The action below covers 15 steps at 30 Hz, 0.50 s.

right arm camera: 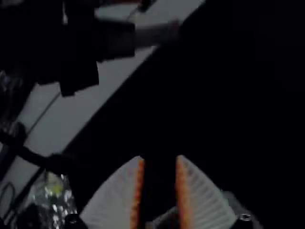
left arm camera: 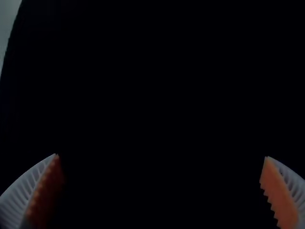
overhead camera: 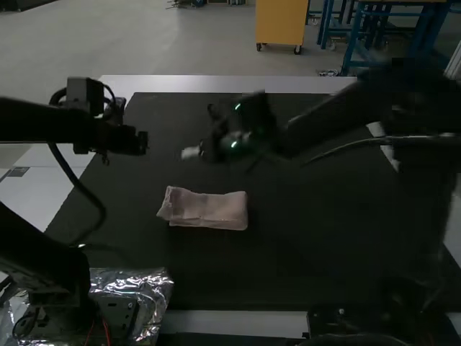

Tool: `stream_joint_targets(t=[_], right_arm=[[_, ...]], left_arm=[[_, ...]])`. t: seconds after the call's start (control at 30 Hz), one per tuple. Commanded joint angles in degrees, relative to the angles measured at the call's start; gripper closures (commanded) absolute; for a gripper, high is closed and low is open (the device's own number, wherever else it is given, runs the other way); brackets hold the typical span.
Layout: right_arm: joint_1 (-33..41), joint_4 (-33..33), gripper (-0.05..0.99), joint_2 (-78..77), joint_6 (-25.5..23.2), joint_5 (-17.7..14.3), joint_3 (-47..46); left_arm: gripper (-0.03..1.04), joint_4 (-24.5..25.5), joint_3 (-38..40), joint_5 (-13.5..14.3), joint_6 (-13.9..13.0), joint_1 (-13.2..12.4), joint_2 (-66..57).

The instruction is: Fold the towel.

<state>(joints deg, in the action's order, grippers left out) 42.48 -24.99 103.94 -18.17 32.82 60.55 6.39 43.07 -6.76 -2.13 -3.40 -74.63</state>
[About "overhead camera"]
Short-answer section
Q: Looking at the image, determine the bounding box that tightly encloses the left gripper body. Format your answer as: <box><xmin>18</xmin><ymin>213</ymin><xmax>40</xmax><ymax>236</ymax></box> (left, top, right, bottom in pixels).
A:
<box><xmin>94</xmin><ymin>120</ymin><xmax>150</xmax><ymax>158</ymax></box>

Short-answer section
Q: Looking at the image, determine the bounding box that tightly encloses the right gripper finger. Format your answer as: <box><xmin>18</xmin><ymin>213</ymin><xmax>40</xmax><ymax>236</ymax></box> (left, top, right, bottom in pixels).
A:
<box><xmin>181</xmin><ymin>143</ymin><xmax>203</xmax><ymax>161</ymax></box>

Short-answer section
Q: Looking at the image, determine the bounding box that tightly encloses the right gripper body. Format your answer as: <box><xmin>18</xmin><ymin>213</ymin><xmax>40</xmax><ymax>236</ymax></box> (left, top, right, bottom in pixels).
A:
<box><xmin>200</xmin><ymin>103</ymin><xmax>289</xmax><ymax>164</ymax></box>

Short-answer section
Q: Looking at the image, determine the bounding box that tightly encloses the pale towel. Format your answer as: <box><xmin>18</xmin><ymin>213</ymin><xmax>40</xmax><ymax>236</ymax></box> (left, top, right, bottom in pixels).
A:
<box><xmin>156</xmin><ymin>185</ymin><xmax>250</xmax><ymax>231</ymax></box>

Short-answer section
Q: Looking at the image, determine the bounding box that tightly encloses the black mat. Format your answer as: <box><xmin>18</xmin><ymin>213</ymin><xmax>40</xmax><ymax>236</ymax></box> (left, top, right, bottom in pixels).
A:
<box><xmin>45</xmin><ymin>92</ymin><xmax>461</xmax><ymax>311</ymax></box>

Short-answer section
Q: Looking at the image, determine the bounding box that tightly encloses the yellow wheeled cabinet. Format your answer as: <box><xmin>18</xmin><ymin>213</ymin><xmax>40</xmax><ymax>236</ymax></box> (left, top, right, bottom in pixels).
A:
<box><xmin>254</xmin><ymin>0</ymin><xmax>310</xmax><ymax>56</ymax></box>

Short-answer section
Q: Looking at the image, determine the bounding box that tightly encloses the silver foil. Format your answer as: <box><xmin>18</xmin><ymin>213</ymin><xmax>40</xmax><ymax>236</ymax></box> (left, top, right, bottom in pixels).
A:
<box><xmin>0</xmin><ymin>266</ymin><xmax>174</xmax><ymax>343</ymax></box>

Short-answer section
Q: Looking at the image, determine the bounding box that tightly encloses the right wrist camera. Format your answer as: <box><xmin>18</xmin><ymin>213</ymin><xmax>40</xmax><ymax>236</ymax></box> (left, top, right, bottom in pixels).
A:
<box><xmin>230</xmin><ymin>92</ymin><xmax>278</xmax><ymax>127</ymax></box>

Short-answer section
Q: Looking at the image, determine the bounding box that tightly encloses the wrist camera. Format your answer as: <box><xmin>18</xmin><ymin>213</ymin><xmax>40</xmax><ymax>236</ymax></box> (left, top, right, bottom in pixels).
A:
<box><xmin>66</xmin><ymin>76</ymin><xmax>109</xmax><ymax>117</ymax></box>
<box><xmin>230</xmin><ymin>92</ymin><xmax>278</xmax><ymax>127</ymax></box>

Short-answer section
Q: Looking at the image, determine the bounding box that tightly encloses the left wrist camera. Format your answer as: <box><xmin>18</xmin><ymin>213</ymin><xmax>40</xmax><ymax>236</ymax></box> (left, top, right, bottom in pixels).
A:
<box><xmin>66</xmin><ymin>76</ymin><xmax>109</xmax><ymax>117</ymax></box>

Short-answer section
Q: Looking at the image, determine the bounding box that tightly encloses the black cable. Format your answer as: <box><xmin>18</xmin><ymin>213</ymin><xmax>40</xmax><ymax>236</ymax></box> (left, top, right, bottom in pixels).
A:
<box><xmin>300</xmin><ymin>132</ymin><xmax>461</xmax><ymax>167</ymax></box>
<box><xmin>48</xmin><ymin>142</ymin><xmax>107</xmax><ymax>249</ymax></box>
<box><xmin>49</xmin><ymin>88</ymin><xmax>70</xmax><ymax>107</ymax></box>

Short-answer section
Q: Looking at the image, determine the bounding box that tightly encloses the blue metal frame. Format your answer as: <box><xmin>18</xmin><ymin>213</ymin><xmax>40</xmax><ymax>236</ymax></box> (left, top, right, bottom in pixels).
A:
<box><xmin>339</xmin><ymin>0</ymin><xmax>460</xmax><ymax>77</ymax></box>
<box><xmin>316</xmin><ymin>0</ymin><xmax>362</xmax><ymax>50</ymax></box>

